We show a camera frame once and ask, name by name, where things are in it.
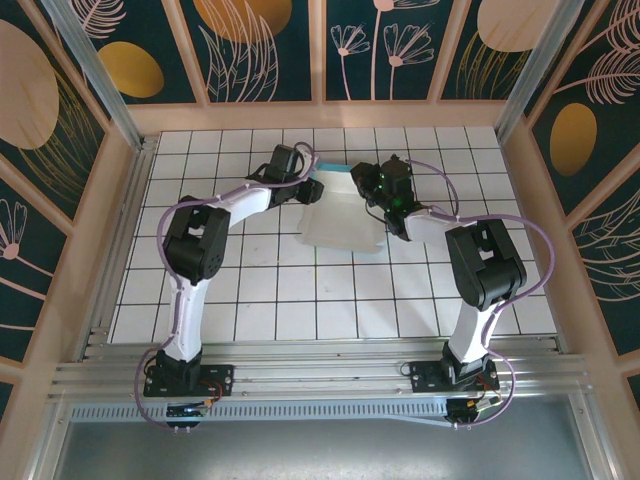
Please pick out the teal and white paper box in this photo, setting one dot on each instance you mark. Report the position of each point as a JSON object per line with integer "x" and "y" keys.
{"x": 340, "y": 220}

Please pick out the aluminium corner post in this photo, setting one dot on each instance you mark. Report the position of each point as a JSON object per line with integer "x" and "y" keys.
{"x": 540, "y": 60}
{"x": 95, "y": 65}

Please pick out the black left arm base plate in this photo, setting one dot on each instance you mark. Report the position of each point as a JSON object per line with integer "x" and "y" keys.
{"x": 222, "y": 377}

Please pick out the aluminium mounting rail frame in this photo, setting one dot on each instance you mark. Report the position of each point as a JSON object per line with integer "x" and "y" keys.
{"x": 325, "y": 370}

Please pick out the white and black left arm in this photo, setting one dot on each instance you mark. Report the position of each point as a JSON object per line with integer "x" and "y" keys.
{"x": 187, "y": 320}

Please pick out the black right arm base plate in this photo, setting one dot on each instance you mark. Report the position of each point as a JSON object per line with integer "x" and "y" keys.
{"x": 425, "y": 377}

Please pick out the aluminium side rail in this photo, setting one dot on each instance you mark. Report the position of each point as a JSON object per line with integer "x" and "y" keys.
{"x": 115, "y": 250}

